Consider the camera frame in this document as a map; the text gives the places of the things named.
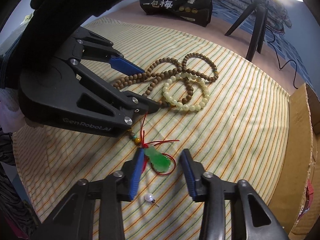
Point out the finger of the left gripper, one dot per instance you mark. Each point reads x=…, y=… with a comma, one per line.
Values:
x=100, y=49
x=70, y=96

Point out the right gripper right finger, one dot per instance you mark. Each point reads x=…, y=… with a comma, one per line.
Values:
x=251, y=218

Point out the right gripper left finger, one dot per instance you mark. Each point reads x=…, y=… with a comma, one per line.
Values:
x=73, y=216

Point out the white pearl earring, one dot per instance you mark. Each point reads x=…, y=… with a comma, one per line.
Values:
x=150, y=199

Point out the left hand white glove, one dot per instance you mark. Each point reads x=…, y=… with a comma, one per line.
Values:
x=12, y=119

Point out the cardboard box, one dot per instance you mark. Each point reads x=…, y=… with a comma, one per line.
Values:
x=295, y=202

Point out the striped yellow cloth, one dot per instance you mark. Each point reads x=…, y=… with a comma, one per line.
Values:
x=241, y=133

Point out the black snack bag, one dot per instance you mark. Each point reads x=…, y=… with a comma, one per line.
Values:
x=198, y=12

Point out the blue patterned bedsheet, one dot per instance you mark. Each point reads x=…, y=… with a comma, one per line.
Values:
x=275, y=39

